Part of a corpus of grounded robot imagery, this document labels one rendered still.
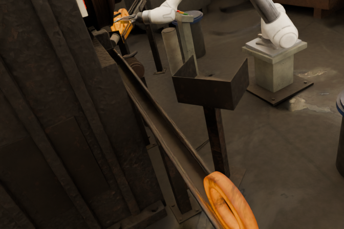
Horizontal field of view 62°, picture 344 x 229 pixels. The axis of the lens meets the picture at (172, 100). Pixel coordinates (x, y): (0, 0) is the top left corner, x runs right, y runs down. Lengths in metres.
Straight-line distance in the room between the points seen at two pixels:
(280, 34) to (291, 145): 0.67
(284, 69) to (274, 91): 0.18
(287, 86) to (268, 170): 0.85
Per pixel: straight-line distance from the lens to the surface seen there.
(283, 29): 1.87
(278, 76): 2.24
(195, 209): 1.56
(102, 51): 1.24
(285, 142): 1.88
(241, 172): 1.70
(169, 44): 2.37
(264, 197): 1.60
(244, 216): 0.69
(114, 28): 2.02
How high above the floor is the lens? 1.28
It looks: 32 degrees down
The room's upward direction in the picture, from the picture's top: 14 degrees counter-clockwise
